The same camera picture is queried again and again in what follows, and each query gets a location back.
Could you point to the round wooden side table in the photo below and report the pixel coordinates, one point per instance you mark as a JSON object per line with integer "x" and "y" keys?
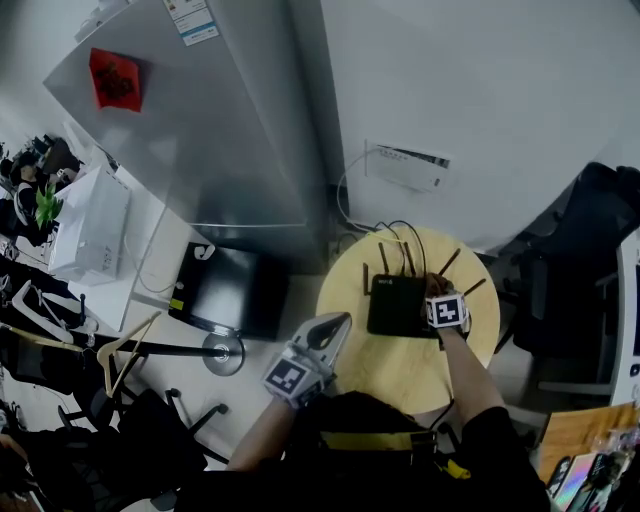
{"x": 395, "y": 370}

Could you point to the blue white label sticker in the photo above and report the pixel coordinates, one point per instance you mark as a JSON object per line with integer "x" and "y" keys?
{"x": 192, "y": 22}

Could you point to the black white printed case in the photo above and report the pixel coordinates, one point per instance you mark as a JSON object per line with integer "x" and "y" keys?
{"x": 560, "y": 475}

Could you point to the wooden clothes hanger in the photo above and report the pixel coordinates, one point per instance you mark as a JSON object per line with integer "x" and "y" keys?
{"x": 45, "y": 340}
{"x": 107, "y": 352}

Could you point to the black coat rack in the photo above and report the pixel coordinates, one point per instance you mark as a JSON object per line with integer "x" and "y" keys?
{"x": 165, "y": 348}

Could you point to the green potted plant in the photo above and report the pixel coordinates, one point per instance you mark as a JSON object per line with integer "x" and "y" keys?
{"x": 47, "y": 207}

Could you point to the person's right forearm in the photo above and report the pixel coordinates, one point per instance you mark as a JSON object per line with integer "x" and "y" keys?
{"x": 470, "y": 380}

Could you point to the black mesh office chair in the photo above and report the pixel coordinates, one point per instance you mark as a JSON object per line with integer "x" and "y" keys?
{"x": 575, "y": 260}

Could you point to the silver refrigerator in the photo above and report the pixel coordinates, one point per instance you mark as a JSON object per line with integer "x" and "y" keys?
{"x": 210, "y": 150}

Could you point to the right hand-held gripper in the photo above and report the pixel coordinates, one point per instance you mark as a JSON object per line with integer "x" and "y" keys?
{"x": 445, "y": 311}

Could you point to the white carton box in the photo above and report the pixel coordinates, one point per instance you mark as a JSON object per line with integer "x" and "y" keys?
{"x": 90, "y": 235}

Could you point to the black router with antennas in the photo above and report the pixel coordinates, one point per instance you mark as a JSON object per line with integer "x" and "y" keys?
{"x": 395, "y": 305}

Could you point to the orange wooden desk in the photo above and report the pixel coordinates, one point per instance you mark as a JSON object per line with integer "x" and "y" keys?
{"x": 575, "y": 430}

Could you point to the brown knitted cloth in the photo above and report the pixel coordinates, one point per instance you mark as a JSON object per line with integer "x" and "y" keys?
{"x": 437, "y": 285}

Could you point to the white computer desk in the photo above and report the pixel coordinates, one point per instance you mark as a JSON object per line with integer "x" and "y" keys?
{"x": 625, "y": 300}

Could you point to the person's black clothing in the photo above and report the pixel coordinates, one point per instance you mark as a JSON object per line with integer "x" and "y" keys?
{"x": 360, "y": 475}

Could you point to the black swivel chair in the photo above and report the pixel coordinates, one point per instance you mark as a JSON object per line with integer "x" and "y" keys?
{"x": 150, "y": 430}

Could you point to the red paper decoration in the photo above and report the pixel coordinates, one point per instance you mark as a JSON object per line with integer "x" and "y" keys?
{"x": 117, "y": 82}

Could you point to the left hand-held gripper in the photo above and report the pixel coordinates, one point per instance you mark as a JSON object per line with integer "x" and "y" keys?
{"x": 290, "y": 377}

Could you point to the person's left forearm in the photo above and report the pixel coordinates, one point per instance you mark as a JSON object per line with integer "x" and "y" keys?
{"x": 260, "y": 435}

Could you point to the black box with white logo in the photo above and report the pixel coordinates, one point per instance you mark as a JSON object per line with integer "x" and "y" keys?
{"x": 225, "y": 290}

